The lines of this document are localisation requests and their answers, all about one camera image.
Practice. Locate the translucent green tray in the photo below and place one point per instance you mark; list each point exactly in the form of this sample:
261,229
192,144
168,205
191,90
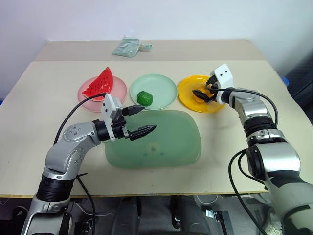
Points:
171,137

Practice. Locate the pink plate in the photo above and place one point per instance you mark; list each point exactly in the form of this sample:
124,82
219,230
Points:
119,88

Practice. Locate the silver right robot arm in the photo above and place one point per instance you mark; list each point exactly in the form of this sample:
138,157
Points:
281,156

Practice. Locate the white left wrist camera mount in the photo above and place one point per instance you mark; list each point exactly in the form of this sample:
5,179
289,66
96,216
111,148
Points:
108,105

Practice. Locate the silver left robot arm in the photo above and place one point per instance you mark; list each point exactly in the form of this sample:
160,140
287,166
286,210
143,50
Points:
73,137

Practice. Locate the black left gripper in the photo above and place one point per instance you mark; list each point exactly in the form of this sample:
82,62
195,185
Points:
119,127

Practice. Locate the teal fabric pouch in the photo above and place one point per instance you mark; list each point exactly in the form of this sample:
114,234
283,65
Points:
126,47

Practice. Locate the black woven object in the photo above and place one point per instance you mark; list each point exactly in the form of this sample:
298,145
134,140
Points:
303,80

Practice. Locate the blue plastic object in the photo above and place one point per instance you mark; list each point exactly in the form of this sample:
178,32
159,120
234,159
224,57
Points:
285,81

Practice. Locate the small orange toy item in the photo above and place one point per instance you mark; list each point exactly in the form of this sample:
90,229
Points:
196,98

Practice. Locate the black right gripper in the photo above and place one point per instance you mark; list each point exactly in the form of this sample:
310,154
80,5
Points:
212,83

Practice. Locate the light green plate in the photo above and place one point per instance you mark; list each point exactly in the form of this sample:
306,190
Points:
156,85

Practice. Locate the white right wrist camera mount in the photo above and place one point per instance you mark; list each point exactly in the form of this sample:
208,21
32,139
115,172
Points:
223,73

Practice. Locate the yellow plate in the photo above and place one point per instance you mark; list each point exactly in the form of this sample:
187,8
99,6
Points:
188,85

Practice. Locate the black metal bracket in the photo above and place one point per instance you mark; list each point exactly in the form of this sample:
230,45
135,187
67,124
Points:
220,220

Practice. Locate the red watermelon slice toy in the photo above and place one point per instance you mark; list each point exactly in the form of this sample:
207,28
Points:
100,84

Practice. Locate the green toy vegetable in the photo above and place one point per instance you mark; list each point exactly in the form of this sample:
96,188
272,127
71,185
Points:
145,98

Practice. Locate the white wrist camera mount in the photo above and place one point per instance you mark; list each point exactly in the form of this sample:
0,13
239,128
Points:
108,105
223,73

